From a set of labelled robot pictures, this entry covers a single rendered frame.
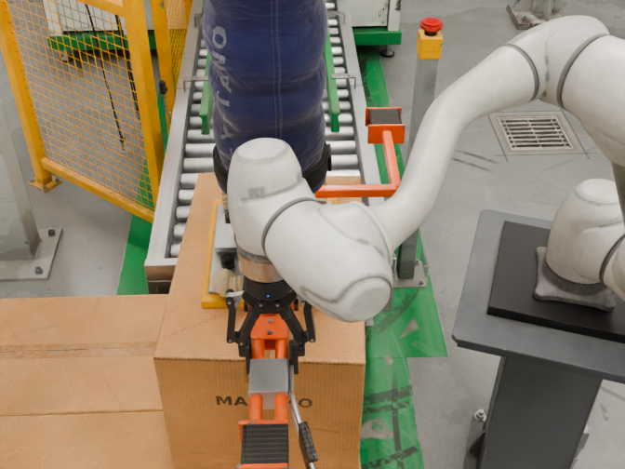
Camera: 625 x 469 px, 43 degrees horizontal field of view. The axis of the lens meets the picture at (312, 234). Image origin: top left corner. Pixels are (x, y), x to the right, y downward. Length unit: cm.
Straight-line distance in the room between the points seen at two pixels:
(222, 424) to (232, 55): 75
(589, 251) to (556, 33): 63
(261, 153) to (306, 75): 37
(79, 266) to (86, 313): 100
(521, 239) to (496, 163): 168
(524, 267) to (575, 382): 31
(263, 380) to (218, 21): 59
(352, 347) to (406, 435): 108
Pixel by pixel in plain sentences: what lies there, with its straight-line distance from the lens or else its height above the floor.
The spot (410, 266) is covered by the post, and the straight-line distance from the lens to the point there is 300.
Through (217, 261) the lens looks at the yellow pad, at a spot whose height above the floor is 97.
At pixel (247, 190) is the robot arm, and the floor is 145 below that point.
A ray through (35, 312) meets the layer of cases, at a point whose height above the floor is 54.
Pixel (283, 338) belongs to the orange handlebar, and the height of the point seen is 109.
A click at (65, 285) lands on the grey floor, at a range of 314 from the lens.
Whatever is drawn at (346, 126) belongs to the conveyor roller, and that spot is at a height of 52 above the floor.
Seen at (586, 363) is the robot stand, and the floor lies 75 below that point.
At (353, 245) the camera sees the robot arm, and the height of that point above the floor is 145.
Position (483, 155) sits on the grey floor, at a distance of 378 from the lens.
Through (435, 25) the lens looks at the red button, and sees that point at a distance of 247.
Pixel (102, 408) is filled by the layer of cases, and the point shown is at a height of 54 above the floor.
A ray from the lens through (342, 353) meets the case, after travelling 151.
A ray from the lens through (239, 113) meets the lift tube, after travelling 140.
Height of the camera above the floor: 207
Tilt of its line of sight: 40 degrees down
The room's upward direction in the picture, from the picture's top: straight up
